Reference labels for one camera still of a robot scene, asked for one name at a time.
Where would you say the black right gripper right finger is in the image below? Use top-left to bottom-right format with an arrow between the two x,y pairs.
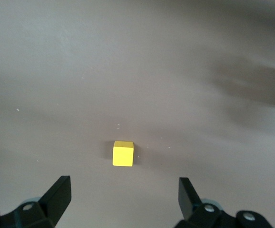
175,177 -> 275,228

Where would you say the brown table cover mat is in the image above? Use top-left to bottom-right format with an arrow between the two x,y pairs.
0,0 -> 275,228

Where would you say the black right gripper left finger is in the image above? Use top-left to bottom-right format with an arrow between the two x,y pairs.
0,175 -> 72,228

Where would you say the yellow wooden block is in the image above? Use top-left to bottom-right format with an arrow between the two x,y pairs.
112,140 -> 135,167

